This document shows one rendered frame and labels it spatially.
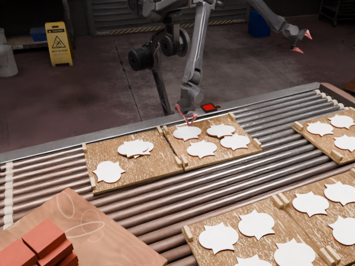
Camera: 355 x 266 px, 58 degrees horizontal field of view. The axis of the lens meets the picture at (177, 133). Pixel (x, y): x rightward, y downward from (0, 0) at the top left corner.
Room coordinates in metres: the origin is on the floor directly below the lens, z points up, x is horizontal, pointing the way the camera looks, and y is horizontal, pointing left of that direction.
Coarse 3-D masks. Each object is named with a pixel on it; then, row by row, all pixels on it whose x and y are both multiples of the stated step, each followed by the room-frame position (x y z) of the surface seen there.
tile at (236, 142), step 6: (228, 138) 1.31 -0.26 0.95; (234, 138) 1.31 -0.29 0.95; (240, 138) 1.31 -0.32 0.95; (246, 138) 1.31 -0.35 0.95; (222, 144) 1.26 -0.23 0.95; (228, 144) 1.26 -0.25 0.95; (234, 144) 1.26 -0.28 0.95; (240, 144) 1.26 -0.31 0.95; (246, 144) 1.26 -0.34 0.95; (234, 150) 1.22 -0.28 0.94
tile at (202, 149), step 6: (192, 144) 1.27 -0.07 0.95; (198, 144) 1.27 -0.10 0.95; (204, 144) 1.27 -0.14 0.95; (210, 144) 1.27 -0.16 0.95; (192, 150) 1.22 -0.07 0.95; (198, 150) 1.22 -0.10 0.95; (204, 150) 1.21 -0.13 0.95; (210, 150) 1.21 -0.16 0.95; (192, 156) 1.18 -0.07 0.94; (198, 156) 1.18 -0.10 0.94; (204, 156) 1.18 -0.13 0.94
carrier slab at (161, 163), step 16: (96, 144) 1.29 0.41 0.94; (112, 144) 1.29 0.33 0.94; (160, 144) 1.28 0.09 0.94; (96, 160) 1.16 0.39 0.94; (112, 160) 1.16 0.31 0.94; (128, 160) 1.16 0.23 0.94; (144, 160) 1.16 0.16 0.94; (160, 160) 1.15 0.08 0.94; (96, 176) 1.05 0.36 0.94; (128, 176) 1.05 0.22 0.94; (144, 176) 1.05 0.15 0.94; (160, 176) 1.06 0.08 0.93; (96, 192) 0.95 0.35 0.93
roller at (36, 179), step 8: (320, 104) 1.69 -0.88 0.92; (328, 104) 1.70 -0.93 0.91; (288, 112) 1.60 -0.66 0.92; (296, 112) 1.61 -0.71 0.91; (304, 112) 1.62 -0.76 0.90; (256, 120) 1.52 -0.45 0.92; (264, 120) 1.52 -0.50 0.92; (272, 120) 1.53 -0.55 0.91; (72, 168) 1.12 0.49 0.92; (80, 168) 1.13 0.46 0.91; (40, 176) 1.07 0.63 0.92; (48, 176) 1.08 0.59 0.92; (56, 176) 1.08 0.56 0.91; (8, 184) 1.02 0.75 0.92; (16, 184) 1.03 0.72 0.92; (24, 184) 1.03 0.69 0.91; (0, 192) 0.99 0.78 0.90
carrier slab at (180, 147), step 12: (204, 120) 1.50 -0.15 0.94; (216, 120) 1.50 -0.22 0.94; (228, 120) 1.50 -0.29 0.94; (204, 132) 1.38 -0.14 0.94; (240, 132) 1.38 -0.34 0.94; (180, 144) 1.28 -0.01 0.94; (216, 144) 1.28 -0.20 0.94; (252, 144) 1.27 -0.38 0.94; (180, 156) 1.18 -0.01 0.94; (216, 156) 1.18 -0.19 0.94; (228, 156) 1.18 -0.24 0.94; (240, 156) 1.19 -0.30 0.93; (192, 168) 1.11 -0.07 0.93
